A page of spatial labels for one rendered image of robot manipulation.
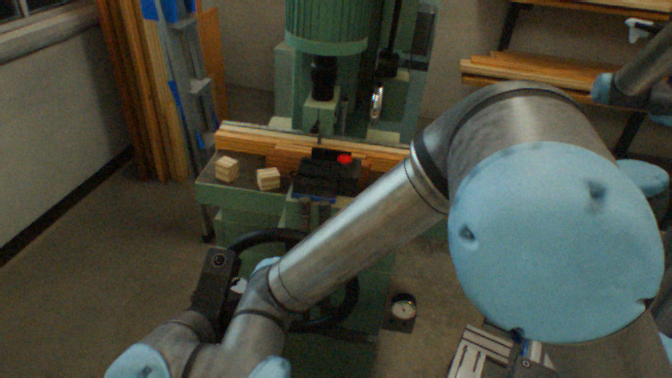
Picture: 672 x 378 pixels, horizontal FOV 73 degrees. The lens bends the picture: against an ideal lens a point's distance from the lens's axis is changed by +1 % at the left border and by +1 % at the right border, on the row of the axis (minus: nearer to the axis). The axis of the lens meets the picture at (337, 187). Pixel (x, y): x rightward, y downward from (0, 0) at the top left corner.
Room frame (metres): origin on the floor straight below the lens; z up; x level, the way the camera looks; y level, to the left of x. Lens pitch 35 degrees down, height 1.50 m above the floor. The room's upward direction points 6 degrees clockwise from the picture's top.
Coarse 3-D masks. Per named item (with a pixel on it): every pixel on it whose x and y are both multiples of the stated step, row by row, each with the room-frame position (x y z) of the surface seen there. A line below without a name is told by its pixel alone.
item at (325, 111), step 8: (336, 88) 1.04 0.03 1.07; (336, 96) 0.99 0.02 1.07; (312, 104) 0.93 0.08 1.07; (320, 104) 0.93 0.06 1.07; (328, 104) 0.94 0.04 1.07; (336, 104) 0.95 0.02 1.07; (304, 112) 0.92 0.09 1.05; (312, 112) 0.92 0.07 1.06; (320, 112) 0.92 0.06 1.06; (328, 112) 0.92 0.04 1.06; (336, 112) 0.93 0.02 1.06; (304, 120) 0.92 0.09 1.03; (312, 120) 0.92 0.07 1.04; (320, 120) 0.92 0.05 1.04; (328, 120) 0.92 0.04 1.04; (336, 120) 0.99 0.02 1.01; (304, 128) 0.92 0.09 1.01; (320, 128) 0.92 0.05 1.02; (328, 128) 0.92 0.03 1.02
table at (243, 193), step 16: (240, 160) 0.93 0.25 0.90; (256, 160) 0.94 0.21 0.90; (208, 176) 0.85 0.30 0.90; (240, 176) 0.86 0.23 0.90; (256, 176) 0.87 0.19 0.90; (208, 192) 0.82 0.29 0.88; (224, 192) 0.82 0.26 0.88; (240, 192) 0.81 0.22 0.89; (256, 192) 0.81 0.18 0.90; (272, 192) 0.81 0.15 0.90; (288, 192) 0.82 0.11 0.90; (240, 208) 0.81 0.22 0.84; (256, 208) 0.81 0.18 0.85; (272, 208) 0.81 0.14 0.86
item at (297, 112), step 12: (372, 0) 1.14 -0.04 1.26; (372, 12) 1.14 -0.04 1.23; (372, 24) 1.14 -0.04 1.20; (372, 36) 1.14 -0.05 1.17; (372, 48) 1.14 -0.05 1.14; (300, 60) 1.15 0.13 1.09; (372, 60) 1.14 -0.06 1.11; (300, 72) 1.15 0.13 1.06; (372, 72) 1.14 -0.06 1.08; (360, 84) 1.14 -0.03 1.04; (372, 84) 1.14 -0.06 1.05; (360, 96) 1.14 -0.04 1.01; (300, 108) 1.15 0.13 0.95; (360, 108) 1.14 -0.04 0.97; (300, 120) 1.15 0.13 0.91; (348, 120) 1.14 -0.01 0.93; (360, 120) 1.14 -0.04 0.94; (336, 132) 1.15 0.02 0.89; (348, 132) 1.14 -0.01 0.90; (360, 132) 1.14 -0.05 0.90
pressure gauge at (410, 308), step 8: (400, 296) 0.74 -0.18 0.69; (408, 296) 0.74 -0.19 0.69; (392, 304) 0.73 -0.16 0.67; (400, 304) 0.72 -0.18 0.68; (408, 304) 0.72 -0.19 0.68; (416, 304) 0.73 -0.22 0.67; (392, 312) 0.72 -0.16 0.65; (400, 312) 0.72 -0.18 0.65; (408, 312) 0.72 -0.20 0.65; (416, 312) 0.72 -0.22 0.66
